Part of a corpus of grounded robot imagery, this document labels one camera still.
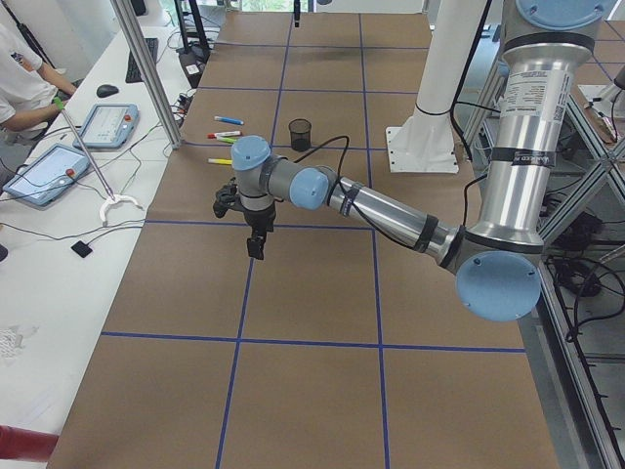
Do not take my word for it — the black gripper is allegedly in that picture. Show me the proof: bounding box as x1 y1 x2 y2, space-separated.
243 207 276 260

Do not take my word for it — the yellow highlighter pen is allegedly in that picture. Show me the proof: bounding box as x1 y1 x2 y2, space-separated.
207 158 232 165

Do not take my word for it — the red capped white marker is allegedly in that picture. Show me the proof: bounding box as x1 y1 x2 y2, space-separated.
206 130 243 140

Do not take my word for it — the blue marker pen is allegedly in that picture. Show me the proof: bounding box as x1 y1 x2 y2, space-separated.
214 115 244 126

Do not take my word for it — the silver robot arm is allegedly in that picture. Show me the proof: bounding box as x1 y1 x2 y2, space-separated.
213 1 613 321

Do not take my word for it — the black mesh pen cup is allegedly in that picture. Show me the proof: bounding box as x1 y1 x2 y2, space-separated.
288 118 312 151

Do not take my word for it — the metal reacher grabber tool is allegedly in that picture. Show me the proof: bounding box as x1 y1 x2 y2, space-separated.
53 97 143 227

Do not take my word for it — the small black puck device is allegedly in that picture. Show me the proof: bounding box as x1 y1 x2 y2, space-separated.
70 240 93 258

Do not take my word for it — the black keyboard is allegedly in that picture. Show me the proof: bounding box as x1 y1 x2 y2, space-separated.
124 37 160 84

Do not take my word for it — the far teach pendant tablet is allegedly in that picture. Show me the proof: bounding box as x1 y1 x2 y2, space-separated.
78 104 140 150

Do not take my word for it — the teach pendant tablet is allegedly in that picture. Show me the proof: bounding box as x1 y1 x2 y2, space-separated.
78 104 140 150
3 144 91 207

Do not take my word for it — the black computer mouse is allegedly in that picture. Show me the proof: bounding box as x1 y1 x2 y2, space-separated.
96 84 119 99

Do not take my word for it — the near teach pendant tablet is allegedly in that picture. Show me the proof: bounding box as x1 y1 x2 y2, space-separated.
3 144 91 207

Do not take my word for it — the seated person white shirt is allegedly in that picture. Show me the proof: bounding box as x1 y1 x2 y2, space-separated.
1 25 77 140

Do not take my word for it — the red cylinder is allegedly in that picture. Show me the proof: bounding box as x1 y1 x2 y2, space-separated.
0 425 59 462

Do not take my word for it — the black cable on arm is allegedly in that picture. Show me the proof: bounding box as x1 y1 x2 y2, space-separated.
292 135 392 231

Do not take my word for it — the aluminium frame post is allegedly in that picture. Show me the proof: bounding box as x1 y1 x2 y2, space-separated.
110 0 182 149

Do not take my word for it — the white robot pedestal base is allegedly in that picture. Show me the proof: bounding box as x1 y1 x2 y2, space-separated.
386 1 490 174

